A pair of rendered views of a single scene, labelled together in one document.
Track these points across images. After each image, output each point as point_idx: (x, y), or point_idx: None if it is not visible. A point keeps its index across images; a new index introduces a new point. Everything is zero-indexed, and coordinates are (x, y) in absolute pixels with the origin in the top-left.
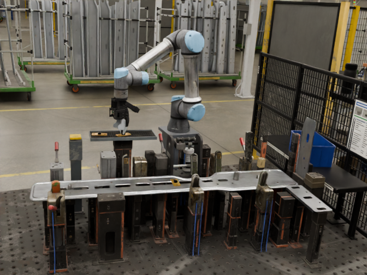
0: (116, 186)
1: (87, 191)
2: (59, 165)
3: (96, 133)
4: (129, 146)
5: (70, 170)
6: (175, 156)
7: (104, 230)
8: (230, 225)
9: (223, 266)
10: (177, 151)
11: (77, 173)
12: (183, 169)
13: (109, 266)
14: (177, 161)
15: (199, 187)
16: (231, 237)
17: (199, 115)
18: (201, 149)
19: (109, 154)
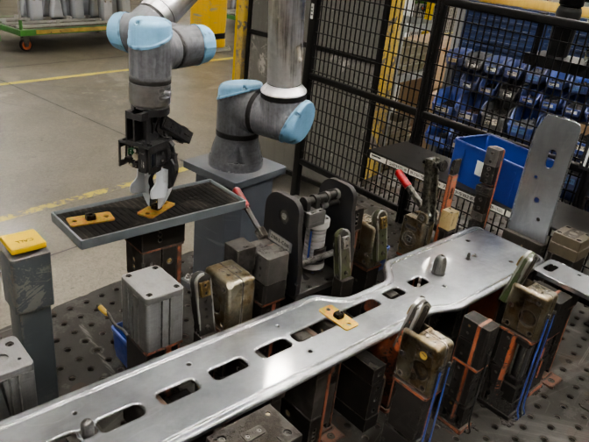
0: None
1: (151, 428)
2: (11, 352)
3: (81, 217)
4: (178, 237)
5: (19, 339)
6: (242, 227)
7: None
8: (466, 384)
9: None
10: (246, 216)
11: (43, 341)
12: (305, 267)
13: None
14: (244, 238)
15: (429, 329)
16: (466, 409)
17: (304, 128)
18: (352, 217)
19: (158, 281)
